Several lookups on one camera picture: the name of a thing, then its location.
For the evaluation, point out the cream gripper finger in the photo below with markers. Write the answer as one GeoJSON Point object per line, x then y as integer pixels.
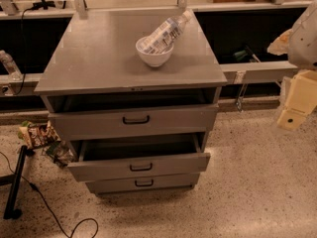
{"type": "Point", "coordinates": [300, 100]}

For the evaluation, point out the clear bottle at left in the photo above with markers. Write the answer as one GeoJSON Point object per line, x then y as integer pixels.
{"type": "Point", "coordinates": [10, 66]}

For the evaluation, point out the middle grey open drawer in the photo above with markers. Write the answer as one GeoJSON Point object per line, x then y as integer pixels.
{"type": "Point", "coordinates": [139, 157]}

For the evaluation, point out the white ceramic bowl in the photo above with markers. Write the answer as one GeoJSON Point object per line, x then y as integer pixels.
{"type": "Point", "coordinates": [153, 60]}

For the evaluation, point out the top grey drawer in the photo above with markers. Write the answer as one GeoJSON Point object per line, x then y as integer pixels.
{"type": "Point", "coordinates": [121, 123]}

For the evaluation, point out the grey drawer cabinet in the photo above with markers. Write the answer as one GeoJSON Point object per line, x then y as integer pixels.
{"type": "Point", "coordinates": [96, 67]}

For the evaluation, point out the colourful snack bag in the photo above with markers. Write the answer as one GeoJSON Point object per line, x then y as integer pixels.
{"type": "Point", "coordinates": [38, 135]}

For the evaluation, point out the bottom grey drawer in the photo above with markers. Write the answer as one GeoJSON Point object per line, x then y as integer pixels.
{"type": "Point", "coordinates": [130, 184]}

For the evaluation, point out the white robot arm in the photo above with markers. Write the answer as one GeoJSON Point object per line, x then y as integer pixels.
{"type": "Point", "coordinates": [300, 45]}

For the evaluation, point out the black stand leg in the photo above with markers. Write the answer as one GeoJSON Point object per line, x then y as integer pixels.
{"type": "Point", "coordinates": [11, 212]}

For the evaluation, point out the green handled tool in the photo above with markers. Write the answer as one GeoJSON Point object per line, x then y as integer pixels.
{"type": "Point", "coordinates": [244, 53]}

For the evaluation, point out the dark green snack bag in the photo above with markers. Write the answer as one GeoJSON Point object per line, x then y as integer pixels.
{"type": "Point", "coordinates": [60, 154]}

